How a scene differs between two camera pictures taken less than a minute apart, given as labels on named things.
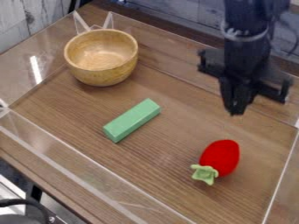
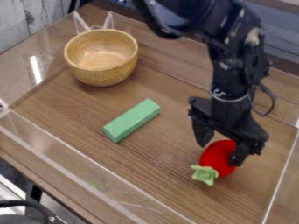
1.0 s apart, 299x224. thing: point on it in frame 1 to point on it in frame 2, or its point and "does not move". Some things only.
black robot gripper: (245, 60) to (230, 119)
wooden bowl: (102, 56) does not move
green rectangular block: (131, 120) does not move
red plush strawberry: (219, 160) does not move
